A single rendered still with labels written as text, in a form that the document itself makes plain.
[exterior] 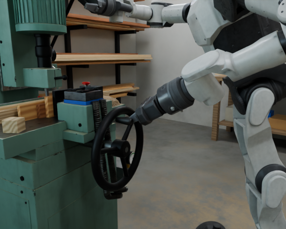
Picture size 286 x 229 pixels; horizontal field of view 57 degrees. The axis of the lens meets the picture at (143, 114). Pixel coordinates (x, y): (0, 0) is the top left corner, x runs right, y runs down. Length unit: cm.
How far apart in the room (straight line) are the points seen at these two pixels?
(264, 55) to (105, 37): 395
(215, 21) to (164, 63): 373
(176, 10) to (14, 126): 91
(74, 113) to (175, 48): 373
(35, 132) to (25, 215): 29
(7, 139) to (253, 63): 66
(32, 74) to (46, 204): 48
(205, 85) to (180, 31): 383
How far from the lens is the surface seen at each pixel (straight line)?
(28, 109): 99
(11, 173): 98
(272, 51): 64
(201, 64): 67
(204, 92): 71
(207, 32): 97
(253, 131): 109
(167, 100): 72
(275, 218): 133
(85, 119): 88
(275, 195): 121
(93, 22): 367
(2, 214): 111
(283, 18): 63
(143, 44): 491
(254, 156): 116
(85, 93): 88
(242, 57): 66
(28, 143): 86
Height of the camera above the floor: 112
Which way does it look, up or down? 13 degrees down
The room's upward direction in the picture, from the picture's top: straight up
